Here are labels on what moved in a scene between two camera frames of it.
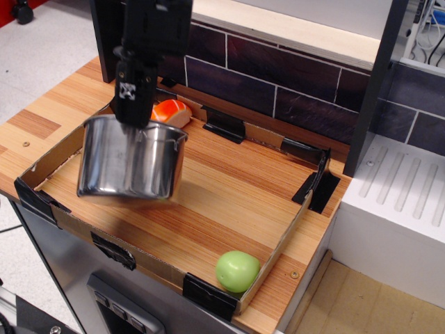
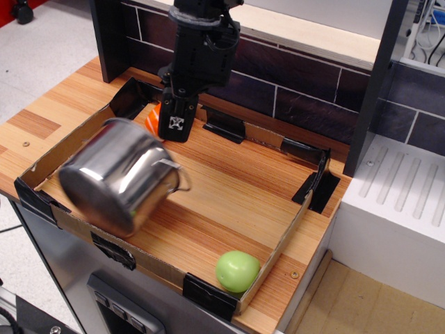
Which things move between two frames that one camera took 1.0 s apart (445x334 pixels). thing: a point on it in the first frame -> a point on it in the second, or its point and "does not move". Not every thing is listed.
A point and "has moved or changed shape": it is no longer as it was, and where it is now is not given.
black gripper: [153, 30] -> [206, 46]
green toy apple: [237, 271] does not move
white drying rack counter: [391, 229] does not move
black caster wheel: [23, 12] does not move
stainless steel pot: [121, 159] has moved or changed shape
